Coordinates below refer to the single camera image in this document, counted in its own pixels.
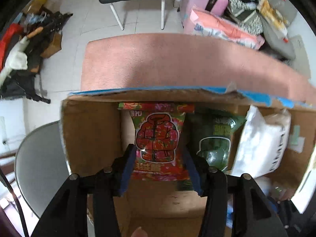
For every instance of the red plastic bag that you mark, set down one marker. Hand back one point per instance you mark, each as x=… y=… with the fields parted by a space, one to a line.
x=6 y=39

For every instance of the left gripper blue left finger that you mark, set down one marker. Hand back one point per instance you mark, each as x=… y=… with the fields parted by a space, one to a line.
x=111 y=182

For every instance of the grey cushioned chair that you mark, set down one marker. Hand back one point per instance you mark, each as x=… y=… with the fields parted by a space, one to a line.
x=276 y=16

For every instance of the grey round stool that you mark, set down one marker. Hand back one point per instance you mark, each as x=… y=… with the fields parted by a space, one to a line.
x=40 y=166

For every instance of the white soft pillow pack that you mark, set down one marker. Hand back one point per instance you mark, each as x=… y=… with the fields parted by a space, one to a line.
x=262 y=144

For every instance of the yellow bag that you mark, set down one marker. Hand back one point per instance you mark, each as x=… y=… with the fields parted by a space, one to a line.
x=35 y=6

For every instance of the green wet wipes pack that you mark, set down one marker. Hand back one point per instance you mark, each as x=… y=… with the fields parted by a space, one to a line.
x=209 y=134

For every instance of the pink packaged bedding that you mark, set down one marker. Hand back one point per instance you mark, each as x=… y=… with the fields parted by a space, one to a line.
x=204 y=23

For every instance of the patterned black white bag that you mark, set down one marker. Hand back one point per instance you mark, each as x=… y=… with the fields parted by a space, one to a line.
x=244 y=14

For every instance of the small brown cardboard box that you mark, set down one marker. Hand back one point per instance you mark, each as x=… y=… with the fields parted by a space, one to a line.
x=53 y=47

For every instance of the red jacket print snack pack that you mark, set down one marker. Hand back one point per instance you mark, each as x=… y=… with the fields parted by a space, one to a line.
x=158 y=127

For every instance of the white goose plush toy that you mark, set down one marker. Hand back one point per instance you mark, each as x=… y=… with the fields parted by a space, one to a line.
x=17 y=59

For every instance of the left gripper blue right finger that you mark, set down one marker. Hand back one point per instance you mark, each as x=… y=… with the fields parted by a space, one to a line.
x=211 y=183

